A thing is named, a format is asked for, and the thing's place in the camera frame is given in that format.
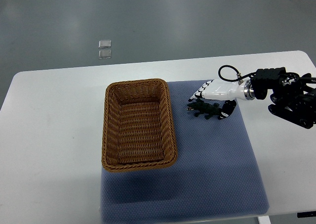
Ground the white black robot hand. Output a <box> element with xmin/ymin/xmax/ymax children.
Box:
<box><xmin>188</xmin><ymin>79</ymin><xmax>255</xmax><ymax>120</ymax></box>

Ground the dark green toy crocodile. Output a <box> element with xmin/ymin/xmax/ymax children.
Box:
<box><xmin>187</xmin><ymin>98</ymin><xmax>221</xmax><ymax>120</ymax></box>

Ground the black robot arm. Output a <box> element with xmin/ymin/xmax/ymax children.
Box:
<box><xmin>250</xmin><ymin>67</ymin><xmax>316</xmax><ymax>129</ymax></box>

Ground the brown wicker basket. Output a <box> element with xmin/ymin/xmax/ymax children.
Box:
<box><xmin>101</xmin><ymin>79</ymin><xmax>178</xmax><ymax>173</ymax></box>

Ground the blue grey table mat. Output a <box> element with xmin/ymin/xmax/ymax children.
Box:
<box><xmin>100</xmin><ymin>81</ymin><xmax>269</xmax><ymax>224</ymax></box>

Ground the white table leg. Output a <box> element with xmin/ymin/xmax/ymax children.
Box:
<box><xmin>257</xmin><ymin>216</ymin><xmax>271</xmax><ymax>224</ymax></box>

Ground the upper metal floor plate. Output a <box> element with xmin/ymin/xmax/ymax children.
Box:
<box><xmin>98</xmin><ymin>40</ymin><xmax>112</xmax><ymax>48</ymax></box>

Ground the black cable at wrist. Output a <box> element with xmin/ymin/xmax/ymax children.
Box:
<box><xmin>217</xmin><ymin>65</ymin><xmax>257</xmax><ymax>86</ymax></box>

